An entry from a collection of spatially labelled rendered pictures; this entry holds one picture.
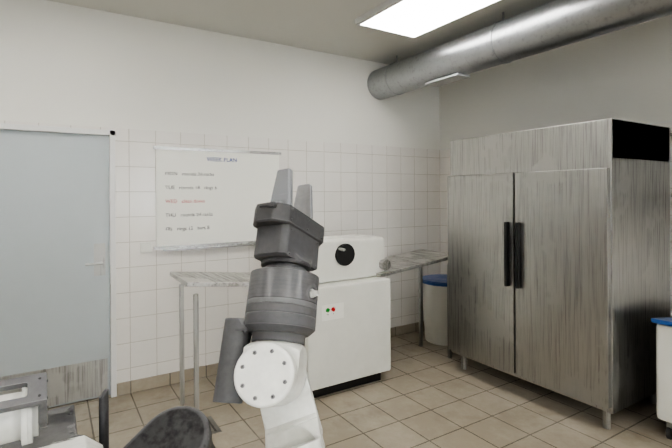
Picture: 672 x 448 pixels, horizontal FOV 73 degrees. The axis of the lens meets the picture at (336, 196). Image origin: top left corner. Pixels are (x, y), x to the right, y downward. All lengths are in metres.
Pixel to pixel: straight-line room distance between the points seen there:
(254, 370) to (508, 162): 3.46
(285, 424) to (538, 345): 3.28
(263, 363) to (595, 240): 3.06
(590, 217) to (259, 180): 2.68
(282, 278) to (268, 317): 0.05
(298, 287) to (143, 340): 3.63
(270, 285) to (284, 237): 0.06
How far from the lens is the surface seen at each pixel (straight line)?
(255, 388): 0.52
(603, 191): 3.40
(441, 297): 4.92
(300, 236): 0.59
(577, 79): 4.65
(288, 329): 0.55
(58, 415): 0.87
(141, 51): 4.16
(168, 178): 4.02
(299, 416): 0.62
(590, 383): 3.66
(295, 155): 4.44
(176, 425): 0.72
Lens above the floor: 1.56
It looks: level
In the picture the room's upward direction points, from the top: straight up
